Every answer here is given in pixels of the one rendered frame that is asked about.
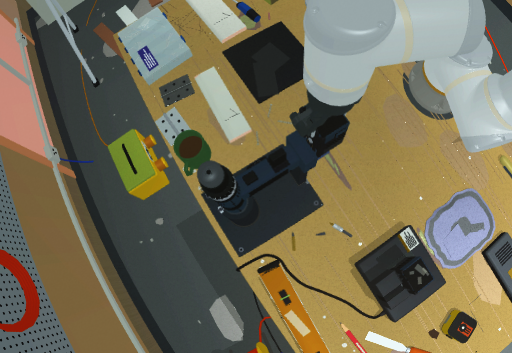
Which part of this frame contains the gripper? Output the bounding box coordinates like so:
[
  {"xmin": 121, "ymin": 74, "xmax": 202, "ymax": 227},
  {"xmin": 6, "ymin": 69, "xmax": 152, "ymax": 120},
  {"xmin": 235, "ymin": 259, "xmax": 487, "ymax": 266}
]
[{"xmin": 289, "ymin": 89, "xmax": 363, "ymax": 137}]

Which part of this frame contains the black square mat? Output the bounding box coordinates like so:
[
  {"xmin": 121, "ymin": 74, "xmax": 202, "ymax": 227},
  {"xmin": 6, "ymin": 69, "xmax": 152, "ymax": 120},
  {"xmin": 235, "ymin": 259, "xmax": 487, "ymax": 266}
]
[
  {"xmin": 222, "ymin": 21, "xmax": 311, "ymax": 105},
  {"xmin": 203, "ymin": 172, "xmax": 324, "ymax": 257}
]

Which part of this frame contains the silver drill bit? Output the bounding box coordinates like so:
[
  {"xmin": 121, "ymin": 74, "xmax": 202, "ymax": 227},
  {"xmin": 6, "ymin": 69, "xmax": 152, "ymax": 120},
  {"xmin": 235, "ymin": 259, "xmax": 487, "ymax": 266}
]
[{"xmin": 329, "ymin": 221, "xmax": 354, "ymax": 239}]

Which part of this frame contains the black battery charger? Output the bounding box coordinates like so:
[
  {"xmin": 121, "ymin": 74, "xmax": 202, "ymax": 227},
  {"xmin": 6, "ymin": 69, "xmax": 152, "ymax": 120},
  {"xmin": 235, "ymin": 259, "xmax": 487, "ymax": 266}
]
[{"xmin": 354, "ymin": 224, "xmax": 447, "ymax": 323}]

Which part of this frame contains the olive pointed chisel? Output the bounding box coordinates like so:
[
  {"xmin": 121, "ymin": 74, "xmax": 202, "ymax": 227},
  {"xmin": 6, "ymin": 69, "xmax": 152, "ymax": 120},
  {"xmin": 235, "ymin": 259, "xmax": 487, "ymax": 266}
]
[{"xmin": 324, "ymin": 150, "xmax": 354, "ymax": 191}]

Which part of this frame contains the white wood plank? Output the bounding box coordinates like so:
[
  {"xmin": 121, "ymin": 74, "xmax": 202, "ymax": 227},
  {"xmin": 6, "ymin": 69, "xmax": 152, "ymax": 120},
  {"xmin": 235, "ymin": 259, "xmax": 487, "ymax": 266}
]
[
  {"xmin": 180, "ymin": 0, "xmax": 248, "ymax": 45},
  {"xmin": 193, "ymin": 66, "xmax": 253, "ymax": 145}
]

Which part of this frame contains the green coffee mug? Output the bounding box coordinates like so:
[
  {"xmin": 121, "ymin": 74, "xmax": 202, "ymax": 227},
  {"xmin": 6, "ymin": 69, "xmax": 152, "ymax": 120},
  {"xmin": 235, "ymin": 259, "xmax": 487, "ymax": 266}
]
[{"xmin": 172, "ymin": 129, "xmax": 212, "ymax": 177}]

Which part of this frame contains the black hinge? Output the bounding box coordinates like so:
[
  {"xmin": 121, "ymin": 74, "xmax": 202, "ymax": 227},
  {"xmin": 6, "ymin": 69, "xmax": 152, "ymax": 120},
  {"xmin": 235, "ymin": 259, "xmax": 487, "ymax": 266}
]
[{"xmin": 158, "ymin": 74, "xmax": 197, "ymax": 108}]

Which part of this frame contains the silver hinge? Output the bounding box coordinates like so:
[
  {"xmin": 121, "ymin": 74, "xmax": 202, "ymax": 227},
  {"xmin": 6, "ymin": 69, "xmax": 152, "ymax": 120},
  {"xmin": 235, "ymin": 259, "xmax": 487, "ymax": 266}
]
[{"xmin": 154, "ymin": 107, "xmax": 192, "ymax": 147}]

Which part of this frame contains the yellow green box radio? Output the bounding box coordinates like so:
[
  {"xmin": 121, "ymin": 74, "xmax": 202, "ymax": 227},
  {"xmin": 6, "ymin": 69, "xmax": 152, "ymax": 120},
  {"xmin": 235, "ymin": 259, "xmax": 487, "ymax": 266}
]
[{"xmin": 106, "ymin": 128, "xmax": 171, "ymax": 201}]

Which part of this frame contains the purple grey cloth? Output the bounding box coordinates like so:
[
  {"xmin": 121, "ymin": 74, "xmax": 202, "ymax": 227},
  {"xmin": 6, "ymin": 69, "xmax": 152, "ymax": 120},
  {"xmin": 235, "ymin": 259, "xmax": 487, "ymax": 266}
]
[{"xmin": 424, "ymin": 188, "xmax": 497, "ymax": 269}]

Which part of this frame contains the orange spirit level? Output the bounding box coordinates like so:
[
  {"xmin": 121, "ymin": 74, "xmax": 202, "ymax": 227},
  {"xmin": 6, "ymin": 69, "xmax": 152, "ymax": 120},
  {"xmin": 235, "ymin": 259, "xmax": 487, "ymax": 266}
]
[{"xmin": 256, "ymin": 260, "xmax": 332, "ymax": 353}]

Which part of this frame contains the white wood scrap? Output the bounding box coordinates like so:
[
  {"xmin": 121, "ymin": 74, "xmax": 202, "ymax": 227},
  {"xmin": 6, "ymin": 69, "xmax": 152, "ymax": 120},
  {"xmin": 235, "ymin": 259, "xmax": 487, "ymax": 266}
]
[{"xmin": 115, "ymin": 5, "xmax": 139, "ymax": 27}]

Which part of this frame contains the grey stone block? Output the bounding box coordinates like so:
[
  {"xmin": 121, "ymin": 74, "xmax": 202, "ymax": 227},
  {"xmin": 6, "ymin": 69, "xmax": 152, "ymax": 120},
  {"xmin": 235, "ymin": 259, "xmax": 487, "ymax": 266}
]
[{"xmin": 208, "ymin": 294, "xmax": 246, "ymax": 343}]

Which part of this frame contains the red pencil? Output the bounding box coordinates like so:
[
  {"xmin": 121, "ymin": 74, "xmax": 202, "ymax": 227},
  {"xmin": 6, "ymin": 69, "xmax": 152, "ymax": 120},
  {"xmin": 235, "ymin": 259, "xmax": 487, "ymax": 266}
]
[{"xmin": 339, "ymin": 322, "xmax": 370, "ymax": 353}]

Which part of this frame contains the white orange utility knife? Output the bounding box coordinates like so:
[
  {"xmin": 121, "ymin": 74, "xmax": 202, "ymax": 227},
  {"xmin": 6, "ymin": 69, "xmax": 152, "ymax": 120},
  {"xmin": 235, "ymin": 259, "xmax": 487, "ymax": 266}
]
[{"xmin": 364, "ymin": 329, "xmax": 434, "ymax": 353}]

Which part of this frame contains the black ribbed device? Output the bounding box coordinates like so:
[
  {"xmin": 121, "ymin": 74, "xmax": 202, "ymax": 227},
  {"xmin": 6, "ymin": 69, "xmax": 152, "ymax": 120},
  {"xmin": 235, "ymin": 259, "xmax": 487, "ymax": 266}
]
[{"xmin": 481, "ymin": 231, "xmax": 512, "ymax": 297}]

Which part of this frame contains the white tripod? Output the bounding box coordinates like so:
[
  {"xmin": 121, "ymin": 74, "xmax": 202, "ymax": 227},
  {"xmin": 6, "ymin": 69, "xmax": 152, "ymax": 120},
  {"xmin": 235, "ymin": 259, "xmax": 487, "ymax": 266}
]
[{"xmin": 5, "ymin": 0, "xmax": 101, "ymax": 89}]

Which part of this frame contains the yellow black tape measure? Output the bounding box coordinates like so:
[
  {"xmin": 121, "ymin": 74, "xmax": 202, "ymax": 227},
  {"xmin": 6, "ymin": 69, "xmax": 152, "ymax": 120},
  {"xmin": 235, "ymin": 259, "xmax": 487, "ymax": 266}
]
[{"xmin": 439, "ymin": 308, "xmax": 478, "ymax": 345}]

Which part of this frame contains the grey pegboard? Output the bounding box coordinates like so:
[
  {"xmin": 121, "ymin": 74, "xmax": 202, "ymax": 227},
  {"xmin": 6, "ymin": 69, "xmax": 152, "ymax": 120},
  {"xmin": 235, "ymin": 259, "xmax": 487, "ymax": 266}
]
[{"xmin": 0, "ymin": 150, "xmax": 78, "ymax": 353}]

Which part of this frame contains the navy cordless drill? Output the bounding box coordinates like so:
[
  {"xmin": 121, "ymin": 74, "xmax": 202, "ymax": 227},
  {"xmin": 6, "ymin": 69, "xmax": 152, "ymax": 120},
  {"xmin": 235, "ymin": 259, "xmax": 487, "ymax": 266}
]
[{"xmin": 197, "ymin": 130, "xmax": 322, "ymax": 227}]

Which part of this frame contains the black round base plate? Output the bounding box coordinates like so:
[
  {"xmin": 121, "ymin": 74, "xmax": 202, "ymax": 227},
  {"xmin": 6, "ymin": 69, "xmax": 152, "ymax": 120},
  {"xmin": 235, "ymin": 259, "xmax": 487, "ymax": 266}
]
[{"xmin": 401, "ymin": 62, "xmax": 456, "ymax": 121}]

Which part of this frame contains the blue handled screwdriver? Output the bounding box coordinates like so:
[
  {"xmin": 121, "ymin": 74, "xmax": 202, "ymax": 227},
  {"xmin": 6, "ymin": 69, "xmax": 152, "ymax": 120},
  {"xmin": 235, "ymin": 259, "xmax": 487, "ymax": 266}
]
[{"xmin": 220, "ymin": 0, "xmax": 262, "ymax": 24}]

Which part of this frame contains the black power cable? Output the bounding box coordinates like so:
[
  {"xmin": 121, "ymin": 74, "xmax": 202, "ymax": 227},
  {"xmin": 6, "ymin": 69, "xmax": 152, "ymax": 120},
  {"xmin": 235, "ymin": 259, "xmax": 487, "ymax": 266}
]
[{"xmin": 235, "ymin": 253, "xmax": 387, "ymax": 320}]

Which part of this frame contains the orange cable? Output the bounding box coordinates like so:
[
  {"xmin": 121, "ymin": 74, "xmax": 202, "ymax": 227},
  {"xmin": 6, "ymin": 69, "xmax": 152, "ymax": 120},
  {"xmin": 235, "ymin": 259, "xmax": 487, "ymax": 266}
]
[{"xmin": 78, "ymin": 0, "xmax": 110, "ymax": 147}]

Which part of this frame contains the red cable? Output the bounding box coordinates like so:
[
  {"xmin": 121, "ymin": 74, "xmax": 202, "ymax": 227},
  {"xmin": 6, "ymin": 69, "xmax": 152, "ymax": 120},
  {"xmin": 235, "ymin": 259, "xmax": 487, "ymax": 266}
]
[{"xmin": 255, "ymin": 316, "xmax": 274, "ymax": 353}]

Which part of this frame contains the white pipe frame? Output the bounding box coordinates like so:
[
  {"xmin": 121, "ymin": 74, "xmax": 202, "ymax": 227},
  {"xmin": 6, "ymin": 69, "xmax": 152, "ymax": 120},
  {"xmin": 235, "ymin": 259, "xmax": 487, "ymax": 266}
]
[{"xmin": 12, "ymin": 16, "xmax": 146, "ymax": 353}]

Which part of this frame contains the red hose coil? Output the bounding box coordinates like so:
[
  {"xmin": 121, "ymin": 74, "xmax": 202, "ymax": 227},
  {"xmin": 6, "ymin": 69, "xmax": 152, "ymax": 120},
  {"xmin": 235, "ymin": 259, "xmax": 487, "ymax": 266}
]
[{"xmin": 0, "ymin": 248, "xmax": 42, "ymax": 333}]

